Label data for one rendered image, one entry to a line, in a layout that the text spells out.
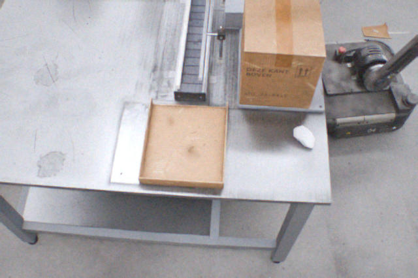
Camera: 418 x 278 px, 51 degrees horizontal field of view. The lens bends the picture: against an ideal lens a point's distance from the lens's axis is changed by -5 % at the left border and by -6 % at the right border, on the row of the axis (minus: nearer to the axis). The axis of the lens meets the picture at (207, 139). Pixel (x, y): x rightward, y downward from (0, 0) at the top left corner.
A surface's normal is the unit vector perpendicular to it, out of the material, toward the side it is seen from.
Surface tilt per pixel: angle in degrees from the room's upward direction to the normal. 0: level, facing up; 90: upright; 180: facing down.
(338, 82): 0
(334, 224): 0
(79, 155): 0
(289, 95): 90
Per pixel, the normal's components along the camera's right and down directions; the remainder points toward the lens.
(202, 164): 0.00, -0.51
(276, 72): -0.07, 0.86
